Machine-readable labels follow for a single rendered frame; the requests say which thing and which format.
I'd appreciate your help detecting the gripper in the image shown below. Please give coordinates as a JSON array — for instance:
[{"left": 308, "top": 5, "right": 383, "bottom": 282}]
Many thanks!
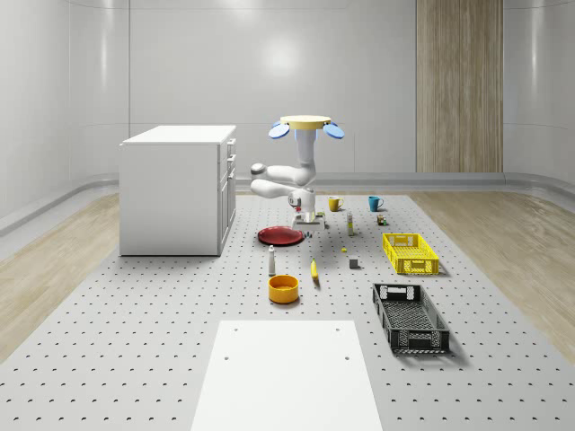
[{"left": 291, "top": 213, "right": 328, "bottom": 239}]

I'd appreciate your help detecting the white board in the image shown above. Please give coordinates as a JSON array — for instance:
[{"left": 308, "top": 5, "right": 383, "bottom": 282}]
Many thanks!
[{"left": 190, "top": 320, "right": 385, "bottom": 431}]

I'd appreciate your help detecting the yellow basket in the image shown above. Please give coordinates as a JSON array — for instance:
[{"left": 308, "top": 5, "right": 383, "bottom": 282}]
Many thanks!
[{"left": 382, "top": 233, "right": 441, "bottom": 276}]

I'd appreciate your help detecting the dark grey basket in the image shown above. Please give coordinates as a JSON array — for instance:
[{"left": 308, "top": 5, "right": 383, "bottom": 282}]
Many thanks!
[{"left": 372, "top": 283, "right": 451, "bottom": 356}]

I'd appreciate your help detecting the yellow bowl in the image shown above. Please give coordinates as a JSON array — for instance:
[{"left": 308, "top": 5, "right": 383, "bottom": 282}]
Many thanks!
[{"left": 268, "top": 274, "right": 300, "bottom": 305}]

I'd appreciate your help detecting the red plate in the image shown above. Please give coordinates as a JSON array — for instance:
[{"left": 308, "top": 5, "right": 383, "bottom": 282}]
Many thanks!
[{"left": 257, "top": 225, "right": 305, "bottom": 247}]

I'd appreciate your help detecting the white cabinet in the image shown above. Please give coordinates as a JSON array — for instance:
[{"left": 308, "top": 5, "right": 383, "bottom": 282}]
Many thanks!
[{"left": 119, "top": 124, "right": 238, "bottom": 258}]

